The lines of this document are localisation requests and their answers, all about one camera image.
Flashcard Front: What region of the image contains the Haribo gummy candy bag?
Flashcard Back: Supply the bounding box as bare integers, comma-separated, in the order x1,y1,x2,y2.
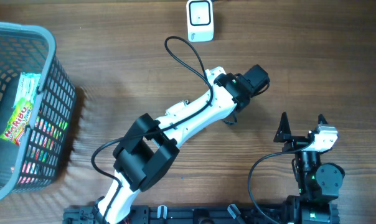
0,98,33,146

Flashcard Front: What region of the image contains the white paper pouch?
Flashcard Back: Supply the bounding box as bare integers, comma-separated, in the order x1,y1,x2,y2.
165,100,189,115

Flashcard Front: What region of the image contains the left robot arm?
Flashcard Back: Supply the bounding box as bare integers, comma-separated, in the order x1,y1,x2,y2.
96,65,270,223

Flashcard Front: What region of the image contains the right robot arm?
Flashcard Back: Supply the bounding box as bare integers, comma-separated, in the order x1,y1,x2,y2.
273,112,345,224

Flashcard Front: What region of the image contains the white barcode scanner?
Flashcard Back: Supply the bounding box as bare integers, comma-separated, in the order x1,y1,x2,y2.
186,0,214,42

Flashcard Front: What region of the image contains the teal white tissue packet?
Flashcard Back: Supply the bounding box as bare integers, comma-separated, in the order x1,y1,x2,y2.
13,72,41,108

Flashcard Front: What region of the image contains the grey plastic mesh basket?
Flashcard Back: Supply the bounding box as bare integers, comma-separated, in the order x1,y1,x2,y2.
0,22,77,200

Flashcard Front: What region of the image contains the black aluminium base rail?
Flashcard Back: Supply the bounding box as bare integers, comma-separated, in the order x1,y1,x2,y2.
62,203,341,224

